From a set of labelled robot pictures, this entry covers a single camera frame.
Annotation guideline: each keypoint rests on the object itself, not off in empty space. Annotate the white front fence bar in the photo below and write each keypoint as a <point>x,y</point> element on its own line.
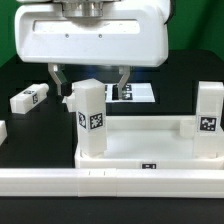
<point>112,183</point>

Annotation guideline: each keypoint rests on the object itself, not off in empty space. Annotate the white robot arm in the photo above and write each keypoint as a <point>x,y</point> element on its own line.
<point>86,6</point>

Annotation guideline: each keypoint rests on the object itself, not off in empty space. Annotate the white left fence block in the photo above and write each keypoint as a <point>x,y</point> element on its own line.
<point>3,131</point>

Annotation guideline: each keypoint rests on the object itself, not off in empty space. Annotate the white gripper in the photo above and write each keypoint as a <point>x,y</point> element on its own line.
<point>128,33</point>

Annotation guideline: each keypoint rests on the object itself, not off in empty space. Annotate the white marker sheet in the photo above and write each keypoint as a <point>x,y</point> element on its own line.
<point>133,92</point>

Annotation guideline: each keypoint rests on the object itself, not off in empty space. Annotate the white desk top tray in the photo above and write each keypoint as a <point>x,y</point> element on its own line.
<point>150,142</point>

